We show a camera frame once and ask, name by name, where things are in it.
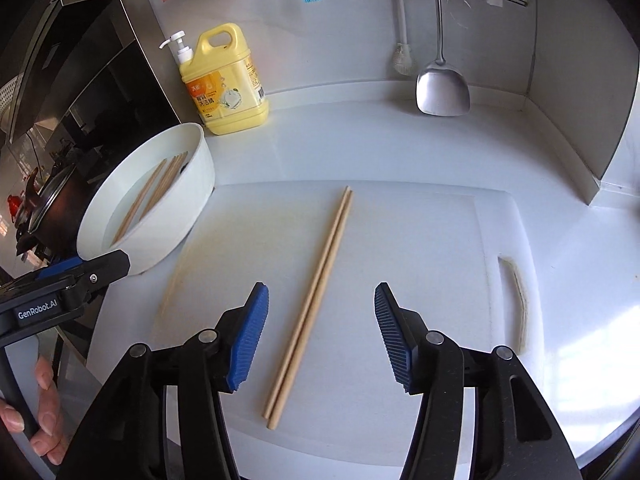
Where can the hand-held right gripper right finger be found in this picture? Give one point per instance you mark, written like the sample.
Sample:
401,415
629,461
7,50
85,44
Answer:
395,340

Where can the white bottle brush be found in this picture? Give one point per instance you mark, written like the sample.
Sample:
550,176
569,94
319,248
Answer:
402,60

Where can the stainless steel spatula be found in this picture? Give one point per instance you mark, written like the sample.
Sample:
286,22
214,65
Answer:
442,92

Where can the white plastic cutting board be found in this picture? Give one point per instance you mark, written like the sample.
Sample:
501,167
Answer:
425,260

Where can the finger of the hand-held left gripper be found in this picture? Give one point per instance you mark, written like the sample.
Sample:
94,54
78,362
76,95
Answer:
60,268
105,270

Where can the black range hood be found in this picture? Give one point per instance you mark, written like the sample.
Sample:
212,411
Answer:
100,60

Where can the wooden chopstick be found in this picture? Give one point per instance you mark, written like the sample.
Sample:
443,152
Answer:
165,185
171,184
140,200
309,310
159,185
317,310

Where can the black wok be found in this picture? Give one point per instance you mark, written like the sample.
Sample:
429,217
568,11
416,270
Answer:
60,205

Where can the white round bowl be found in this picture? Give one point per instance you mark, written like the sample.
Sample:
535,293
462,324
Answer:
195,170

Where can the person's left hand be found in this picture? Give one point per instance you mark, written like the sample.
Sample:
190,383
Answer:
52,425

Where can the yellow dish soap bottle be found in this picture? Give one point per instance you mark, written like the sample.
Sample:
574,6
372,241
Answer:
225,100

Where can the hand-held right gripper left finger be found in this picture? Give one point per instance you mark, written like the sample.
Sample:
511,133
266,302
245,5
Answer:
247,340

